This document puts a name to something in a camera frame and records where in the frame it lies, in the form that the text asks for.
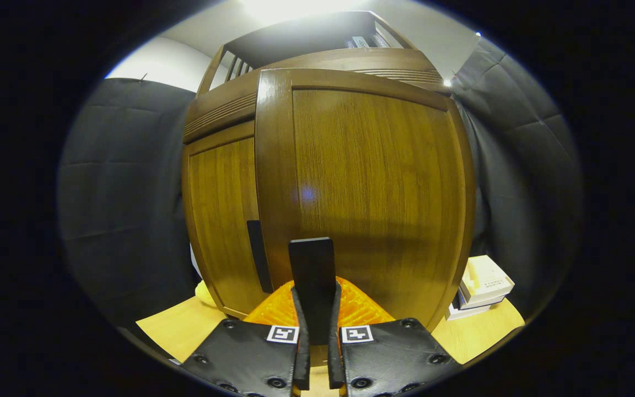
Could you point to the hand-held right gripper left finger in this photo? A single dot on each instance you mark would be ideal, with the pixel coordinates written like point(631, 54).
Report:
point(302, 353)

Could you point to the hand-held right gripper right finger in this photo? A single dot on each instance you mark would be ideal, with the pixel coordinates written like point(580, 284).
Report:
point(335, 358)

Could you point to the wooden double-door shoe cabinet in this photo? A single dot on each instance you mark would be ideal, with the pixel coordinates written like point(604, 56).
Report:
point(218, 118)

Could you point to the wooden cabinet drawer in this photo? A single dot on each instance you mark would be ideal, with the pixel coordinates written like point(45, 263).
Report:
point(350, 58)

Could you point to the yellow soft object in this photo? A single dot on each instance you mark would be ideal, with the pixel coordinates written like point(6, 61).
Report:
point(204, 292)

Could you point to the black backdrop cloth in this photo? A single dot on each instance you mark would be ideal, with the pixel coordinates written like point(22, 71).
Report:
point(119, 193)

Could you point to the light blue standing book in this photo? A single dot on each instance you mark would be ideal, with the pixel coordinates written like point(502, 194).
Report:
point(360, 42)

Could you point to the ceiling light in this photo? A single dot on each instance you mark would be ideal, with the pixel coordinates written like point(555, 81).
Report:
point(295, 8)

